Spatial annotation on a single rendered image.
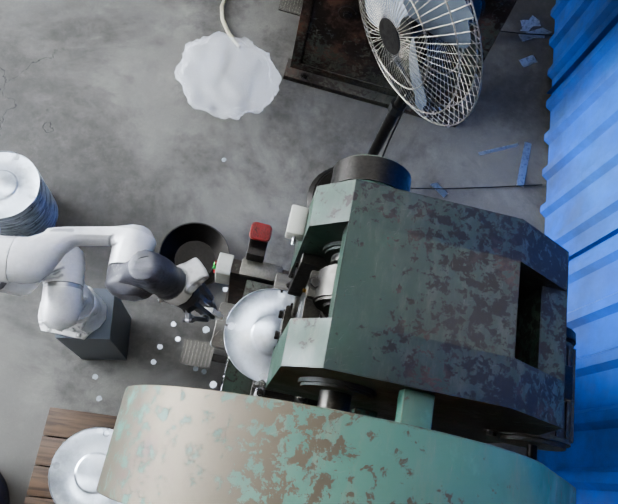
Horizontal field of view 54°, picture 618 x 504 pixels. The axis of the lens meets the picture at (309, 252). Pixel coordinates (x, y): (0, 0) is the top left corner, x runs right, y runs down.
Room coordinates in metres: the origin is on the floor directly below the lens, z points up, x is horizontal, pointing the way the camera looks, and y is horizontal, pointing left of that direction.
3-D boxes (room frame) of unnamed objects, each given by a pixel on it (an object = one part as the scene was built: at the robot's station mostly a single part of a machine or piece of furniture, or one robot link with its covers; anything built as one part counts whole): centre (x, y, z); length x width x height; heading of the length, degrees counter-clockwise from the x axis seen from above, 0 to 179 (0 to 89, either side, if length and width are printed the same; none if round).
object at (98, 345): (0.27, 0.62, 0.23); 0.18 x 0.18 x 0.45; 23
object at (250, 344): (0.40, 0.00, 0.78); 0.29 x 0.29 x 0.01
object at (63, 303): (0.24, 0.60, 0.71); 0.18 x 0.11 x 0.25; 25
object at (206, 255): (0.74, 0.45, 0.04); 0.30 x 0.30 x 0.07
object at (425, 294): (0.46, -0.27, 0.83); 0.79 x 0.43 x 1.34; 102
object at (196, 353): (0.40, 0.01, 0.14); 0.59 x 0.10 x 0.05; 102
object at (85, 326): (0.26, 0.65, 0.52); 0.22 x 0.19 x 0.14; 113
